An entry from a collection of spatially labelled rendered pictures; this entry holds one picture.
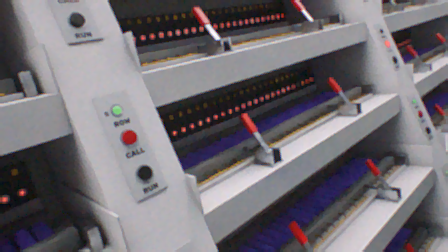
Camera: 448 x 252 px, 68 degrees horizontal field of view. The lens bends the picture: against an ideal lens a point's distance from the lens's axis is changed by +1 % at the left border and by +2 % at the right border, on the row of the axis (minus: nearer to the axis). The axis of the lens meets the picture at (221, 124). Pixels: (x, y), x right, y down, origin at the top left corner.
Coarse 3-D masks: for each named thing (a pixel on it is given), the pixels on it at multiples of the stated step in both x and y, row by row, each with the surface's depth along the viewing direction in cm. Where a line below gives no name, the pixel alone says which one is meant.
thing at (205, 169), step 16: (336, 96) 76; (352, 96) 78; (304, 112) 68; (320, 112) 69; (272, 128) 61; (288, 128) 62; (304, 128) 63; (240, 144) 55; (256, 144) 56; (272, 144) 57; (208, 160) 51; (224, 160) 52; (240, 160) 54; (208, 176) 48
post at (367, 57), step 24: (288, 0) 91; (312, 0) 86; (336, 0) 81; (384, 24) 83; (360, 48) 80; (336, 72) 87; (360, 72) 82; (384, 72) 78; (408, 120) 77; (432, 144) 79; (432, 192) 78
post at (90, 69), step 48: (0, 0) 40; (96, 0) 39; (0, 48) 49; (48, 48) 35; (96, 48) 38; (96, 96) 36; (144, 96) 39; (48, 144) 45; (96, 144) 35; (96, 192) 36; (144, 240) 35; (192, 240) 38
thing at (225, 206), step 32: (288, 96) 80; (384, 96) 77; (224, 128) 67; (320, 128) 63; (352, 128) 63; (288, 160) 51; (320, 160) 56; (192, 192) 39; (224, 192) 44; (256, 192) 46; (224, 224) 42
